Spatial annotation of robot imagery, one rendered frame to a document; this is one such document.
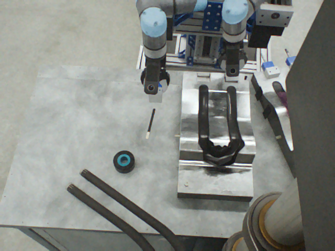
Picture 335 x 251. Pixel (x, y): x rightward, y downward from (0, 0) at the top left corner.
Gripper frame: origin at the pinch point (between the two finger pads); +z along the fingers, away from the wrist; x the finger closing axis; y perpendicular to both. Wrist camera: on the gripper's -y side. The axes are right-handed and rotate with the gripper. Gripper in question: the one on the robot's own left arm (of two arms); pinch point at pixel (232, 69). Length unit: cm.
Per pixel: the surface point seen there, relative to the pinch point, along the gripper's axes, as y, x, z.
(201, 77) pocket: 0.8, 12.3, 6.5
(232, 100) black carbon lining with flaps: -10.6, 0.2, 5.0
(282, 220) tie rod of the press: -66, -3, -78
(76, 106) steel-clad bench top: -13, 63, 4
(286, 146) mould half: -28.4, -19.1, 8.5
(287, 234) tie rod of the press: -67, -4, -75
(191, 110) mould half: -16.2, 15.6, 1.7
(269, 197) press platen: -62, -3, -69
